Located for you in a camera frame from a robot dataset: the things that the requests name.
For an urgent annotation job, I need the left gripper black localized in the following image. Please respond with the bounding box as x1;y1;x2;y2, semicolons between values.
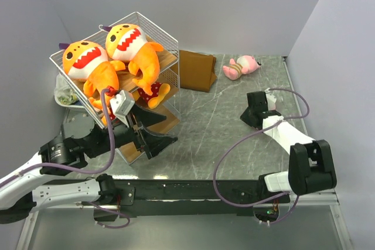
86;102;179;158

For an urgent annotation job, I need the yellow plush red dress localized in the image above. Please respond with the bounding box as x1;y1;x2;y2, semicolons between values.
132;82;171;109

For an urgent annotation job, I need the yellow plush polka-dot dress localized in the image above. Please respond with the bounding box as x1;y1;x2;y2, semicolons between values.
101;108;115;126

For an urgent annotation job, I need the orange shark plush small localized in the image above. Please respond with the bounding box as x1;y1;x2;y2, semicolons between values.
100;23;164;95

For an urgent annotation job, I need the large orange shark plush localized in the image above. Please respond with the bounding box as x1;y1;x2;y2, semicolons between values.
59;40;126;109

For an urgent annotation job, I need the pink striped plush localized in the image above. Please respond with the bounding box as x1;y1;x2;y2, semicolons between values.
222;55;262;80

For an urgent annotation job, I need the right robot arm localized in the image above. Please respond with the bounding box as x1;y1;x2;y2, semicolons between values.
240;91;337;203

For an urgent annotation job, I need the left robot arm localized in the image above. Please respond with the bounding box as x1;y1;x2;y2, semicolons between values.
1;107;178;224

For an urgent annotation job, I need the brown folded cloth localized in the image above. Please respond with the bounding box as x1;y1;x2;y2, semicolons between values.
171;50;217;93

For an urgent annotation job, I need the white basin with bag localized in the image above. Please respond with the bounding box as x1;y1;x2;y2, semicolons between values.
54;74;86;112

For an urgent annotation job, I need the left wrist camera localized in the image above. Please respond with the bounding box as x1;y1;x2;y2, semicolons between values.
106;87;135;125

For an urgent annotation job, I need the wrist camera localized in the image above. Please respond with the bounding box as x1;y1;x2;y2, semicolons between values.
264;88;277;111
106;87;135;125

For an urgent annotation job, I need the white wire wooden shelf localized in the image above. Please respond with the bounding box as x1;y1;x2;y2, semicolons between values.
49;12;180;165

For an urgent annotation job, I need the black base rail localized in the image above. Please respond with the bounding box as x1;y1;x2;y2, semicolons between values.
95;179;290;218

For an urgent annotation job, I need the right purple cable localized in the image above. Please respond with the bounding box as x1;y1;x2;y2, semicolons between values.
213;88;310;229

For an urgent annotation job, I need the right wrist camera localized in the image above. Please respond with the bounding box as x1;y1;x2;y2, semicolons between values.
264;88;277;111

